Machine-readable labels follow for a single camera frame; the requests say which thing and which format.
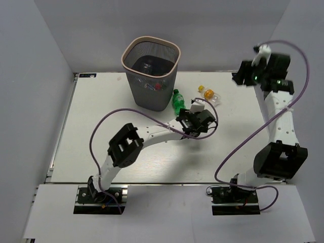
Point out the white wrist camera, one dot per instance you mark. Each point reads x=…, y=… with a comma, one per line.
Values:
x=197, y=105
x=262, y=51

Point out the grey mesh waste bin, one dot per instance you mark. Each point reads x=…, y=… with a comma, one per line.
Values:
x=165, y=57

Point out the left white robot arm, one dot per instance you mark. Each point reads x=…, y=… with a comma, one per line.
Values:
x=126, y=145

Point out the green soda bottle upper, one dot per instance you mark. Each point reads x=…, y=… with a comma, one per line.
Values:
x=177, y=102

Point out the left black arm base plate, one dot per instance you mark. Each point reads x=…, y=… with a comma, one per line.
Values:
x=104, y=204

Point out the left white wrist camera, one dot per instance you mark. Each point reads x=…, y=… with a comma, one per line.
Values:
x=197, y=105

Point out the orange cap juice bottle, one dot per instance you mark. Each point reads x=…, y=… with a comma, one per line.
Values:
x=209, y=95

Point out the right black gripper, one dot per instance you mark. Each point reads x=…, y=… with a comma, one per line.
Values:
x=244, y=71

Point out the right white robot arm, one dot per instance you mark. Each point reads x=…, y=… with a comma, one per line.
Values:
x=283, y=156

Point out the clear unlabelled plastic bottle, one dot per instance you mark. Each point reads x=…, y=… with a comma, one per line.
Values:
x=147, y=67

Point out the red label cola bottle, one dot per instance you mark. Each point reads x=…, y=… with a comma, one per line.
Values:
x=155, y=87

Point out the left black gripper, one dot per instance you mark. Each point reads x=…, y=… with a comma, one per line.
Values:
x=186, y=113

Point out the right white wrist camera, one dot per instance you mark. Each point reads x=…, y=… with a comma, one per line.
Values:
x=262, y=51

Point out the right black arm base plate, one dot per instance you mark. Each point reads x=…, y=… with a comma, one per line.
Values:
x=232, y=201

